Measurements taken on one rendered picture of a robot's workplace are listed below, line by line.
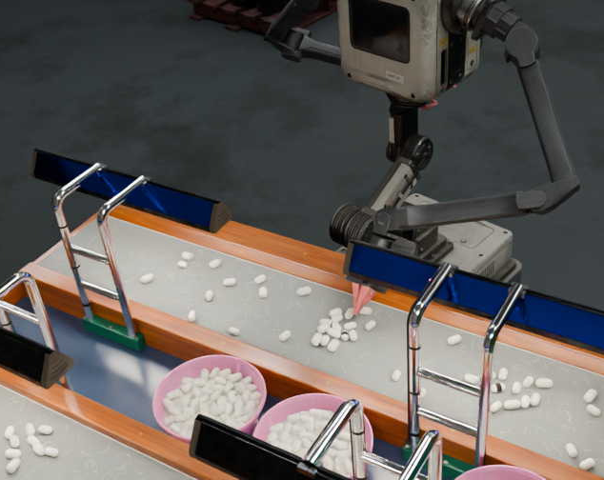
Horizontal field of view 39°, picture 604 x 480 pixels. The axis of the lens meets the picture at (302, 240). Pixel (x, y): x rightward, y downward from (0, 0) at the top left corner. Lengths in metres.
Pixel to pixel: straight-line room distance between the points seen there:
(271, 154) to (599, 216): 1.62
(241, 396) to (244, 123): 2.79
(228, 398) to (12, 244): 2.23
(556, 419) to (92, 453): 1.04
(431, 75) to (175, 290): 0.90
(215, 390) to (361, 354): 0.37
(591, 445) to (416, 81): 1.01
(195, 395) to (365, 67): 1.01
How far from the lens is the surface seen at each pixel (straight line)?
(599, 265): 3.61
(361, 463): 1.62
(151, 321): 2.25
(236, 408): 2.01
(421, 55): 2.25
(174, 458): 1.92
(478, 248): 2.86
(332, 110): 4.69
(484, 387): 1.69
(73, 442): 2.05
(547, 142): 2.11
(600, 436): 1.98
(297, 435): 1.96
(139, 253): 2.53
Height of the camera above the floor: 2.22
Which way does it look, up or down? 37 degrees down
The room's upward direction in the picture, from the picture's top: 6 degrees counter-clockwise
